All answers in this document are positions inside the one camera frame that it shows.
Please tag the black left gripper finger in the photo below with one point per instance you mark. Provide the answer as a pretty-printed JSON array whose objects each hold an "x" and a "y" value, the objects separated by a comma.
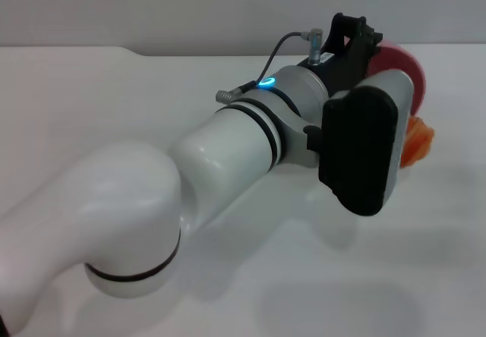
[{"x": 366, "y": 43}]

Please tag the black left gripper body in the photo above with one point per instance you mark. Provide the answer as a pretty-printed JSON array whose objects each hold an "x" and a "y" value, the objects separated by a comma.
[{"x": 341, "y": 71}]

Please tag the pink plastic bowl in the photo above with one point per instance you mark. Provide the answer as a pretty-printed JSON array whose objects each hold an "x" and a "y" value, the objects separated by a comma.
[{"x": 398, "y": 58}]

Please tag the orange ridged bread loaf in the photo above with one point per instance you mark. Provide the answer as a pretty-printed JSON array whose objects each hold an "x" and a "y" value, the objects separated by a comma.
[{"x": 419, "y": 143}]

